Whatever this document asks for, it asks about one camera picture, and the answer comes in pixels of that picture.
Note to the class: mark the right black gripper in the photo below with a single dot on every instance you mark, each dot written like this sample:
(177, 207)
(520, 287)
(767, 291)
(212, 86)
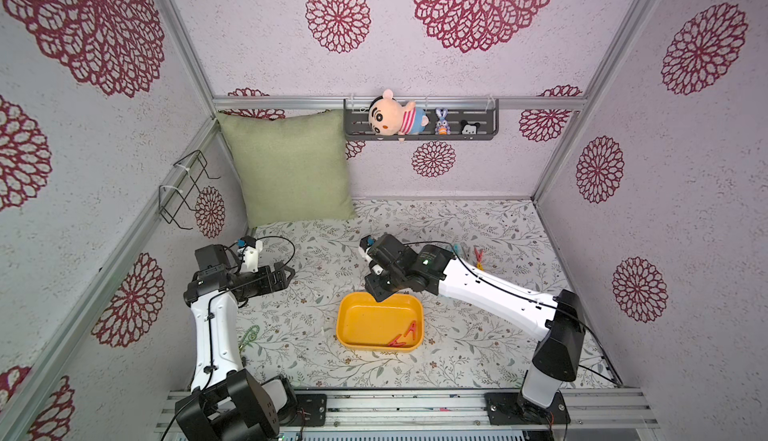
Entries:
(383, 282)

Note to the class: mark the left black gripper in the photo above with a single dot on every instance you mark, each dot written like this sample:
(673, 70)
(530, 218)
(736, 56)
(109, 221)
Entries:
(268, 285)

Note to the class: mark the yellow plastic storage box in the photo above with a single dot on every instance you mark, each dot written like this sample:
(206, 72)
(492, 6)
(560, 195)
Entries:
(364, 324)

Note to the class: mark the red clothespin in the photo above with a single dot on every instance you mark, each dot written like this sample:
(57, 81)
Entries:
(411, 334)
(396, 342)

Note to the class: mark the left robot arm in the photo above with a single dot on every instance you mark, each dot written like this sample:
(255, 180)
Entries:
(225, 401)

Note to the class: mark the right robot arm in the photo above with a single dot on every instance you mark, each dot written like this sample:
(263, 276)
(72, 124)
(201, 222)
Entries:
(555, 322)

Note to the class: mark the green cushion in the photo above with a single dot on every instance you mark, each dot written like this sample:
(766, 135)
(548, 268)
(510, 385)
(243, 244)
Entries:
(291, 169)

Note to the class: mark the small blue rabbit figure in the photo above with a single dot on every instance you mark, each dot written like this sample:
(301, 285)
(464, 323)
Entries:
(442, 127)

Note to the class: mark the cartoon boy plush doll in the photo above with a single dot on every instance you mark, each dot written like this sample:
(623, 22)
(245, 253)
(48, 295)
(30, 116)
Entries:
(387, 117)

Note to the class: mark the black white mouse figure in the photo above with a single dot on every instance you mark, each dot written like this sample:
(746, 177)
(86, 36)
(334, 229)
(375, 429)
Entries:
(469, 128)

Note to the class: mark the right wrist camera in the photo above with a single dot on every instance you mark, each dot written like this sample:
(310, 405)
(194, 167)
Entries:
(364, 246)

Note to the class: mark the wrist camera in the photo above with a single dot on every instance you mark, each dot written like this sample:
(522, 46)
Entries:
(364, 246)
(249, 249)

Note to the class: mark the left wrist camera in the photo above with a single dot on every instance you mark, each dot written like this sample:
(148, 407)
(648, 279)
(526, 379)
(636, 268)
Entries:
(249, 249)

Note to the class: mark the black wire wall rack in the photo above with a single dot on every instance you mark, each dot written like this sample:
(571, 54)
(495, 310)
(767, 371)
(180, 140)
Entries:
(173, 198)

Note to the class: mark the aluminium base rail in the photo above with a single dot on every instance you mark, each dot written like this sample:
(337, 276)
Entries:
(454, 409)

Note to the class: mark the dark grey wall shelf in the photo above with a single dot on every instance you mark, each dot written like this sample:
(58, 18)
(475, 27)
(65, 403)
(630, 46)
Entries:
(459, 122)

